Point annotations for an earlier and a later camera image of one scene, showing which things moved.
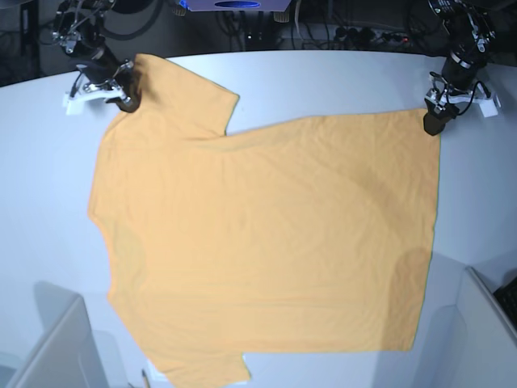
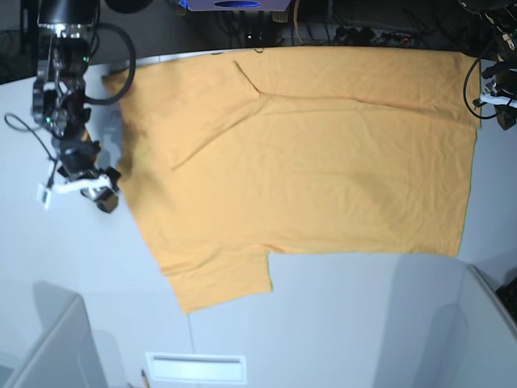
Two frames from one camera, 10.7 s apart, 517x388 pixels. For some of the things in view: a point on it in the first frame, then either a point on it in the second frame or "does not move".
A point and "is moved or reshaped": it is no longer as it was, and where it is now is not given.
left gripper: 105,72 -> 79,159
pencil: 145,379 does not move
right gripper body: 442,99 -> 506,82
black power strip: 367,35 does not move
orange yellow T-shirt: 307,237 is moved or reshaped
